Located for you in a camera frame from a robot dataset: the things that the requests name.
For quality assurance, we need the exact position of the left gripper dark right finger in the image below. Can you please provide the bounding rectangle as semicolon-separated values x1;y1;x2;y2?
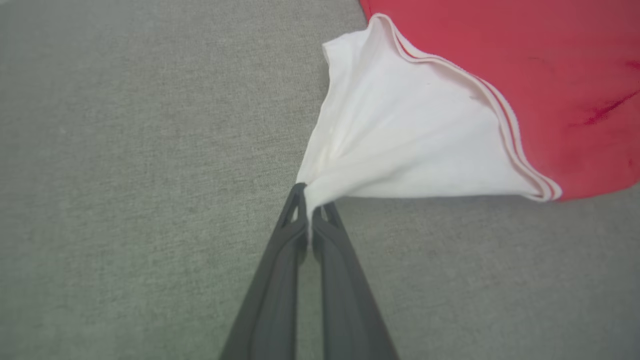
312;201;401;360

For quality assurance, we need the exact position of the red and white garment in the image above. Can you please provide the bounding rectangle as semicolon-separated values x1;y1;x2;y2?
296;0;640;248

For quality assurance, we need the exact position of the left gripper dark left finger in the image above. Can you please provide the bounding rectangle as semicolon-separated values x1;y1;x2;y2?
220;182;308;360

